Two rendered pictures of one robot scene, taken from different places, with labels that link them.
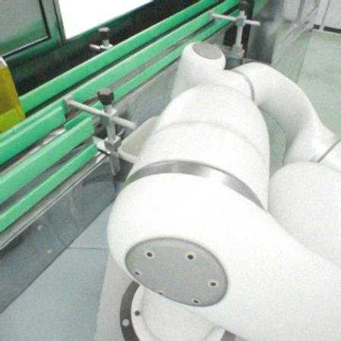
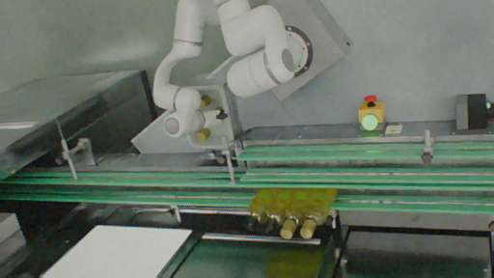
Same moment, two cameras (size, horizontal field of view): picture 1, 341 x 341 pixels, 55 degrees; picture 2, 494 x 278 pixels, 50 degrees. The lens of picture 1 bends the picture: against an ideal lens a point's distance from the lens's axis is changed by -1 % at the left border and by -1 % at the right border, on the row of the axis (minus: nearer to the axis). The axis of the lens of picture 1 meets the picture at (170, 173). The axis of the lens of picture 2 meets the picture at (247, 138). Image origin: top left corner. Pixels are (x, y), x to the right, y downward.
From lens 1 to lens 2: 110 cm
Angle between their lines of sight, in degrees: 17
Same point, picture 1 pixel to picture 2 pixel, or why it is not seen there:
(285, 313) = (280, 36)
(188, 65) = (186, 127)
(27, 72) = not seen: hidden behind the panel
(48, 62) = not seen: hidden behind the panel
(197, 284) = (287, 55)
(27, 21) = (208, 244)
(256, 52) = (55, 136)
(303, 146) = (193, 52)
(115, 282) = (295, 83)
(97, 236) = (281, 116)
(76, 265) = (301, 112)
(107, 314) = (308, 76)
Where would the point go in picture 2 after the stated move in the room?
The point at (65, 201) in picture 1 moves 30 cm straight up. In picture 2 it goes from (280, 138) to (247, 182)
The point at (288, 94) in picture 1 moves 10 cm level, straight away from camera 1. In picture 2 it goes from (161, 75) to (135, 83)
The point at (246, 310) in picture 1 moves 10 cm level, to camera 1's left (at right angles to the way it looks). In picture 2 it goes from (284, 42) to (310, 74)
